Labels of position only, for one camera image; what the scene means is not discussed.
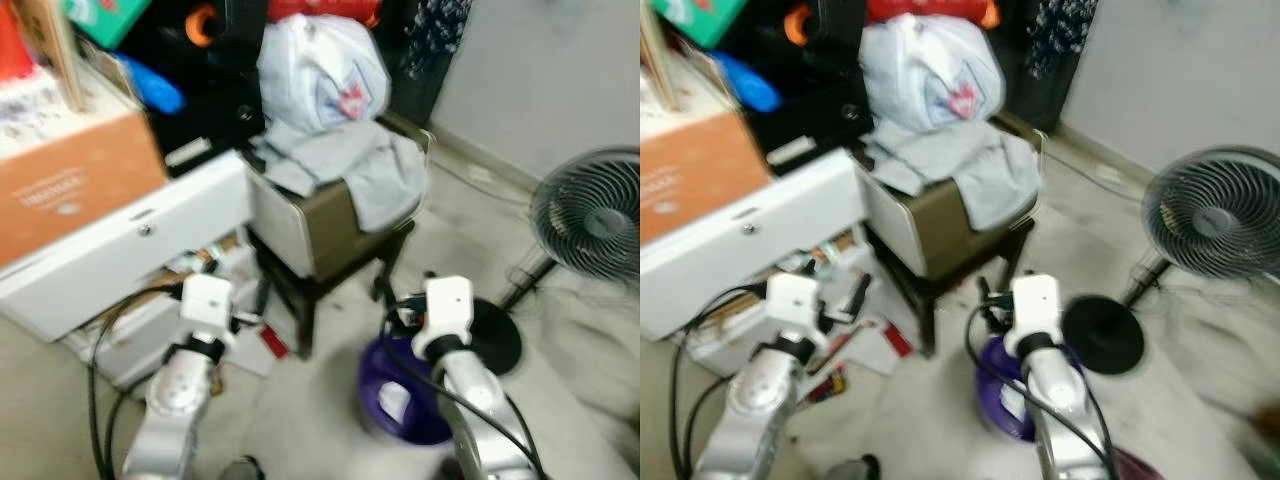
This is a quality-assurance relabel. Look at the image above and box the purple bucket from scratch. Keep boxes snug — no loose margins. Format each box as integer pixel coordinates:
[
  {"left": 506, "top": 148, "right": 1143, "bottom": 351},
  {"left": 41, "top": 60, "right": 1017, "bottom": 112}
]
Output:
[
  {"left": 975, "top": 335, "right": 1041, "bottom": 444},
  {"left": 358, "top": 335, "right": 454, "bottom": 447}
]

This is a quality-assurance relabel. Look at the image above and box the brown chair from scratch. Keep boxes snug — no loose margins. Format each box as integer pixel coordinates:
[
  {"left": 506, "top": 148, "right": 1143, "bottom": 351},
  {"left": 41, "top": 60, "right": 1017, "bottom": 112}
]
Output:
[
  {"left": 860, "top": 113, "right": 1047, "bottom": 358},
  {"left": 245, "top": 113, "right": 437, "bottom": 361}
]

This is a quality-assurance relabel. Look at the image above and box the grey garment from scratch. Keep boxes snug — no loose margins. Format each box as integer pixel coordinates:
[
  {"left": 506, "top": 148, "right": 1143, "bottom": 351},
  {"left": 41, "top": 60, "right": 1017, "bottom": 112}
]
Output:
[
  {"left": 865, "top": 120, "right": 1041, "bottom": 231},
  {"left": 250, "top": 120, "right": 429, "bottom": 233}
]

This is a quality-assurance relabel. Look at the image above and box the orange cardboard box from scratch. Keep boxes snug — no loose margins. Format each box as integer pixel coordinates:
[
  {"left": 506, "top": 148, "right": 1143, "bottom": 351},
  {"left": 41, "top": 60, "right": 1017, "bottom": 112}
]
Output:
[
  {"left": 0, "top": 110, "right": 168, "bottom": 271},
  {"left": 640, "top": 110, "right": 773, "bottom": 246}
]

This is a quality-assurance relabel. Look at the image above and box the black suitcase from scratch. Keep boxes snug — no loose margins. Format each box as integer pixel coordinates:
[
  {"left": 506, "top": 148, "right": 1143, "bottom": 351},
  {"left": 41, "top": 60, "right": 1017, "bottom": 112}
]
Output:
[
  {"left": 720, "top": 0, "right": 873, "bottom": 171},
  {"left": 118, "top": 0, "right": 273, "bottom": 173}
]

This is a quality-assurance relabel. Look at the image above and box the grey standing fan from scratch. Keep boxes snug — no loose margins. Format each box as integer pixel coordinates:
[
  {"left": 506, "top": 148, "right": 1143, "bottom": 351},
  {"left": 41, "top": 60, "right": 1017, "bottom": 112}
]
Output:
[
  {"left": 468, "top": 148, "right": 641, "bottom": 379},
  {"left": 1062, "top": 148, "right": 1280, "bottom": 379}
]

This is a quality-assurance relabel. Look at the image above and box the white plastic bag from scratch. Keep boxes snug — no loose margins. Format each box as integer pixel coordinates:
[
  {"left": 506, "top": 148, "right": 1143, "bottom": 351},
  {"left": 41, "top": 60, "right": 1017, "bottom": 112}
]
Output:
[
  {"left": 860, "top": 12, "right": 1006, "bottom": 136},
  {"left": 257, "top": 12, "right": 392, "bottom": 136}
]

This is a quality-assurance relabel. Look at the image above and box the blue plastic object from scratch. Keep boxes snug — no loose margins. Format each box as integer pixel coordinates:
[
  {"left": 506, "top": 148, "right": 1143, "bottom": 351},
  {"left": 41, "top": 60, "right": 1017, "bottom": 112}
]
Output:
[
  {"left": 113, "top": 52, "right": 187, "bottom": 115},
  {"left": 713, "top": 50, "right": 782, "bottom": 114}
]

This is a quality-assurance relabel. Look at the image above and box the dark patterned cloth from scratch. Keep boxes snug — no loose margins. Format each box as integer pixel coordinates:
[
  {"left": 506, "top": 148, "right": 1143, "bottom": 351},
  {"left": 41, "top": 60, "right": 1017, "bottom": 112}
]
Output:
[
  {"left": 398, "top": 0, "right": 473, "bottom": 83},
  {"left": 1022, "top": 0, "right": 1099, "bottom": 81}
]

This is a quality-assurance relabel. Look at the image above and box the red bundle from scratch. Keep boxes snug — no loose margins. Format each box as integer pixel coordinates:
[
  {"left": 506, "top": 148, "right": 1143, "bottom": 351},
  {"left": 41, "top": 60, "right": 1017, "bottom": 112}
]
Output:
[
  {"left": 865, "top": 0, "right": 1002, "bottom": 29},
  {"left": 268, "top": 0, "right": 382, "bottom": 27}
]

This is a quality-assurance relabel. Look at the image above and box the green box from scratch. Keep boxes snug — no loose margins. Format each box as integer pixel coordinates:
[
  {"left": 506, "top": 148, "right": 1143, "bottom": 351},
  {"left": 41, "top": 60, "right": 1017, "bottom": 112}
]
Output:
[
  {"left": 65, "top": 0, "right": 153, "bottom": 49},
  {"left": 650, "top": 0, "right": 747, "bottom": 49}
]

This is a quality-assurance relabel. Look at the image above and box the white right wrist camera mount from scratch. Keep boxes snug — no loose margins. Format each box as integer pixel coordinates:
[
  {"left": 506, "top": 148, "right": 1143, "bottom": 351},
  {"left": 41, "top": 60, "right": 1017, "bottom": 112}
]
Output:
[
  {"left": 1003, "top": 275, "right": 1063, "bottom": 359},
  {"left": 412, "top": 277, "right": 474, "bottom": 361}
]

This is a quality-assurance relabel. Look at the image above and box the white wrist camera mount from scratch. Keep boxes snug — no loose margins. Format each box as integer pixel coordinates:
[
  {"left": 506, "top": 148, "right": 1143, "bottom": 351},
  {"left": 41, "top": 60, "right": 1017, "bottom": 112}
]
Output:
[
  {"left": 412, "top": 277, "right": 474, "bottom": 361},
  {"left": 182, "top": 275, "right": 237, "bottom": 348},
  {"left": 765, "top": 272, "right": 823, "bottom": 346},
  {"left": 1003, "top": 275, "right": 1063, "bottom": 359}
]

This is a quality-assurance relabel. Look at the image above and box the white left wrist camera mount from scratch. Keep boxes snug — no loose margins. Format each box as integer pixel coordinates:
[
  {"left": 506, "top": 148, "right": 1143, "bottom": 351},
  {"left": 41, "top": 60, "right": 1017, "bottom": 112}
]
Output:
[
  {"left": 182, "top": 275, "right": 237, "bottom": 348},
  {"left": 765, "top": 272, "right": 823, "bottom": 346}
]

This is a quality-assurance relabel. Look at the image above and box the orange plastic handle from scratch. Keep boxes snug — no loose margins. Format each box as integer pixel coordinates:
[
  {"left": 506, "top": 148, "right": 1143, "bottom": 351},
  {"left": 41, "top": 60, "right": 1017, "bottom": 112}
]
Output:
[
  {"left": 783, "top": 3, "right": 814, "bottom": 46},
  {"left": 185, "top": 3, "right": 219, "bottom": 48}
]

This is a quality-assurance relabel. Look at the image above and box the light wooden frame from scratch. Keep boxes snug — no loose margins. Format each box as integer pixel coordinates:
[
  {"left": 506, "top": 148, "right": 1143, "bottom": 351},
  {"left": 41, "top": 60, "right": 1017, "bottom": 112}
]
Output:
[
  {"left": 642, "top": 0, "right": 683, "bottom": 111},
  {"left": 38, "top": 0, "right": 88, "bottom": 113}
]

